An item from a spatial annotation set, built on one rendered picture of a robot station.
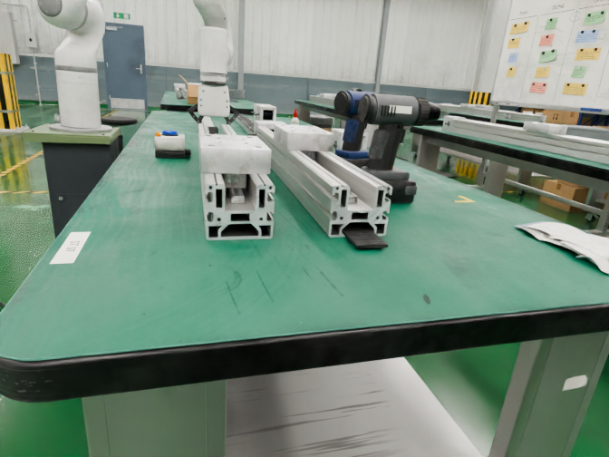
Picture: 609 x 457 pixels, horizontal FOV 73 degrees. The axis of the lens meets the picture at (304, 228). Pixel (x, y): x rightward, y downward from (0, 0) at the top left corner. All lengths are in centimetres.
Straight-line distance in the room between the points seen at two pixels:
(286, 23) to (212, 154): 1225
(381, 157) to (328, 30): 1235
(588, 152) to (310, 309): 189
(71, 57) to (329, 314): 128
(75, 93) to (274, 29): 1135
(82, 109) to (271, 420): 111
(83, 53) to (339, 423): 132
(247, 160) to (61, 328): 36
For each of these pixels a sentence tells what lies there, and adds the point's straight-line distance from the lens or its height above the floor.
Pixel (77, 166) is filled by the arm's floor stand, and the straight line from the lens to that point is 154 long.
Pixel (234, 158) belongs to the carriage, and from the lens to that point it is 66.
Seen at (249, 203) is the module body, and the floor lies 82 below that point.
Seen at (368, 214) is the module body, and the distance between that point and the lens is 67.
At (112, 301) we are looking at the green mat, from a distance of 48.
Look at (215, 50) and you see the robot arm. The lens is 139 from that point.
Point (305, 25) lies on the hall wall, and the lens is 1298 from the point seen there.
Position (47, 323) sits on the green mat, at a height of 78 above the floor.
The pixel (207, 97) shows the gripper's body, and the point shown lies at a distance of 141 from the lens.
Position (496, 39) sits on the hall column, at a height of 206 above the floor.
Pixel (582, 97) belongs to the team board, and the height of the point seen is 106.
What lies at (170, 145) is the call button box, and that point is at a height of 82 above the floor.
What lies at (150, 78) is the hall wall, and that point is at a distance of 1243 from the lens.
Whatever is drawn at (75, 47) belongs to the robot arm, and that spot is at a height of 106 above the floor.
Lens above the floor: 101
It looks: 19 degrees down
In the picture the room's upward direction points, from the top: 4 degrees clockwise
